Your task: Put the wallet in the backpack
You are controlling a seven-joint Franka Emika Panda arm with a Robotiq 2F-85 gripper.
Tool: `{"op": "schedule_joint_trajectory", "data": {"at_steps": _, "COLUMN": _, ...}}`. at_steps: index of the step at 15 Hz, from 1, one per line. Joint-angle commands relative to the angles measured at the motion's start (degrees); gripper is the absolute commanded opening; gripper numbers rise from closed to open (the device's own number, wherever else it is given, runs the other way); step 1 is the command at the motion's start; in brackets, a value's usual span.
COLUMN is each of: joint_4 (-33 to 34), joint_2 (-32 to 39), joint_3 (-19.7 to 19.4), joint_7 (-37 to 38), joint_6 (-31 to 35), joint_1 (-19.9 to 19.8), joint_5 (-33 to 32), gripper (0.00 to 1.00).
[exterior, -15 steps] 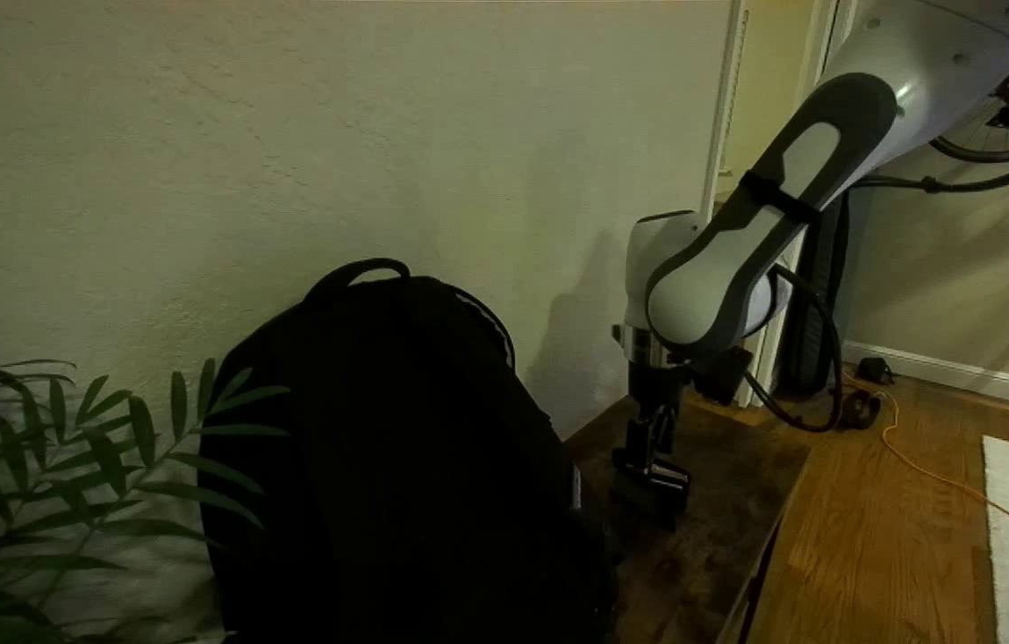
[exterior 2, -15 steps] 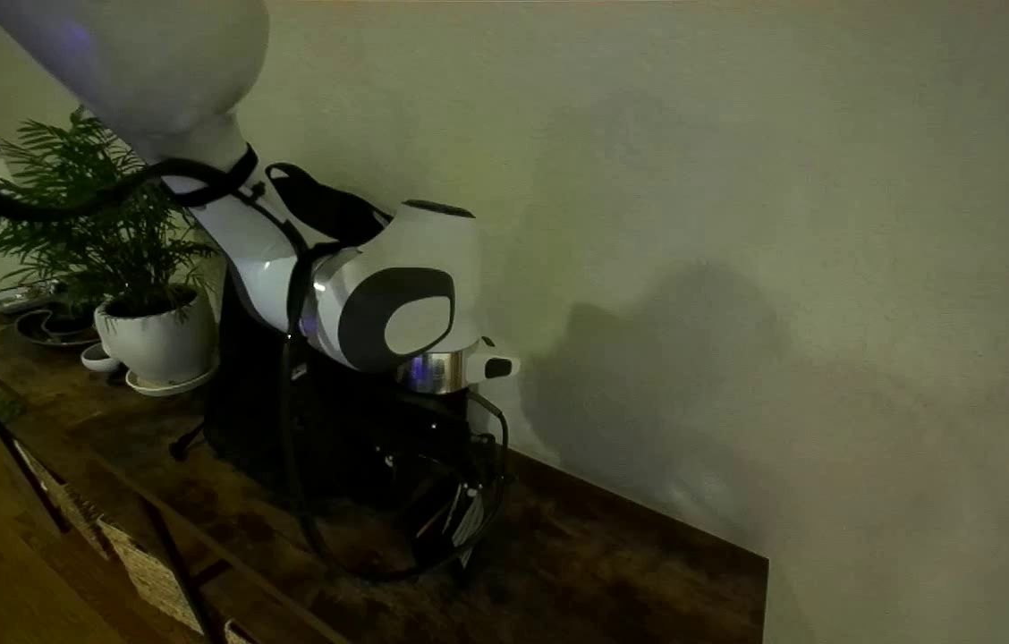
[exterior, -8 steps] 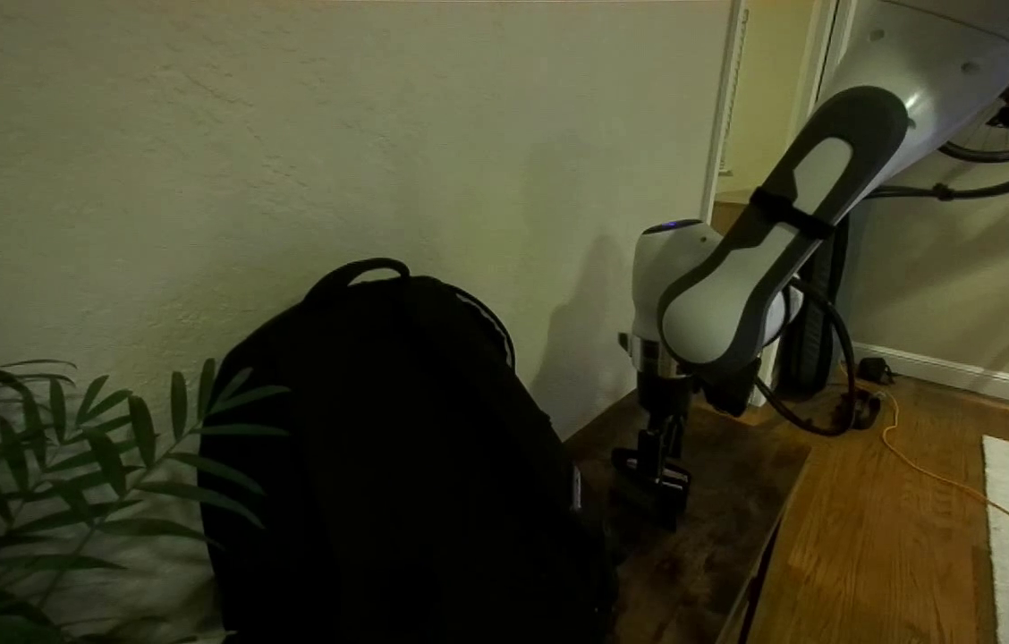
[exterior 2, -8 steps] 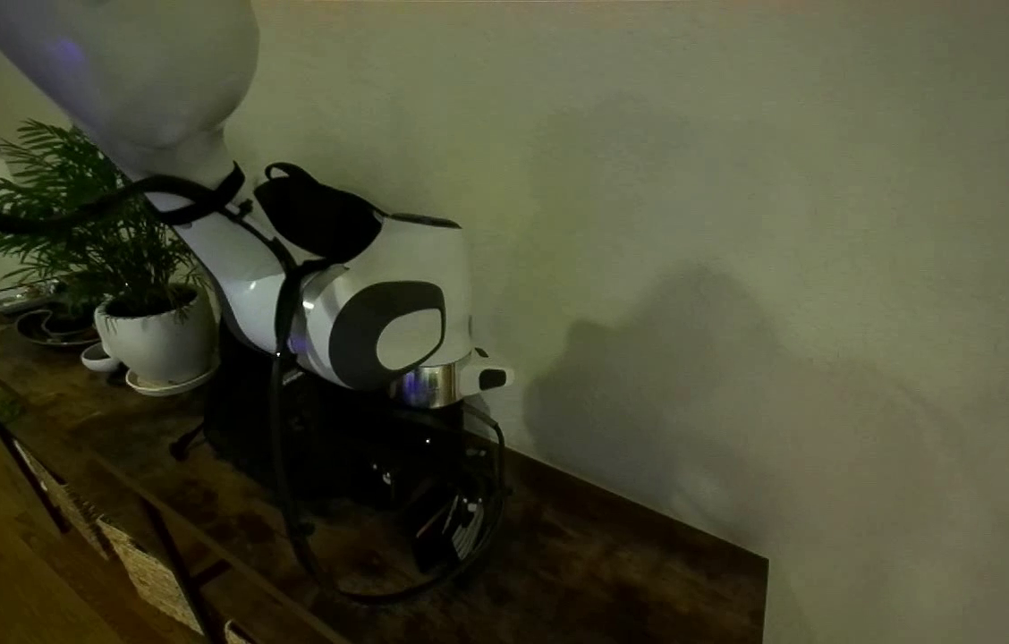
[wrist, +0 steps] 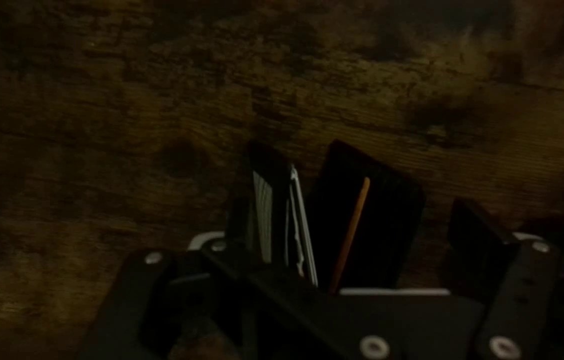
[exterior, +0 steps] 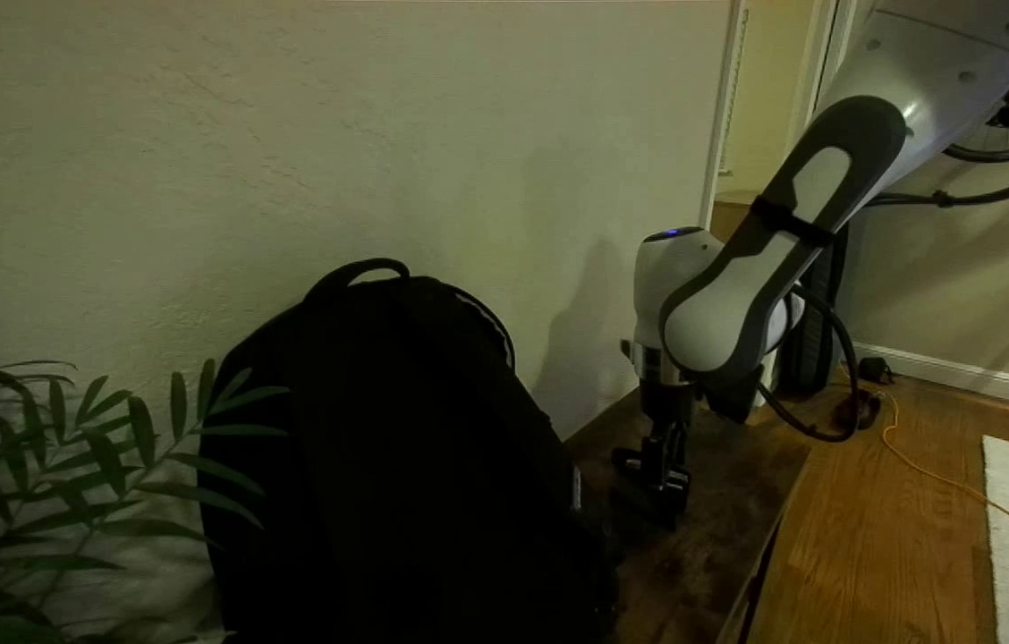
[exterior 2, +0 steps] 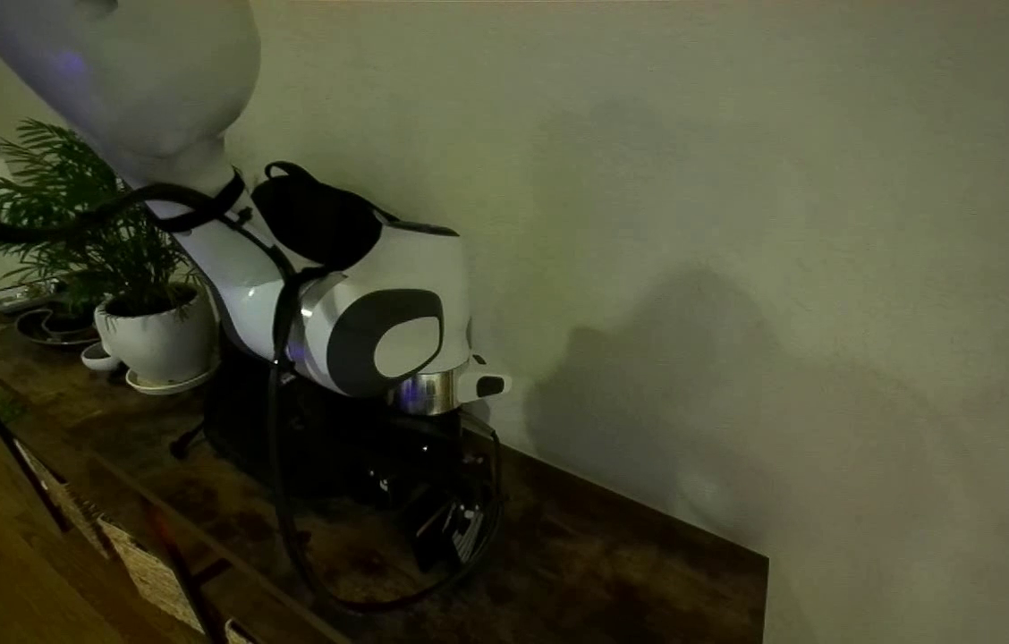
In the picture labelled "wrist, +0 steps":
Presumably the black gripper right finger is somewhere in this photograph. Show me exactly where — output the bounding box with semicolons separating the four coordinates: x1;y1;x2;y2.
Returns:
446;196;563;360

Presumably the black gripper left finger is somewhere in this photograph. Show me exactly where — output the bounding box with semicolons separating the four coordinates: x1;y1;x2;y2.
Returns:
76;141;294;360

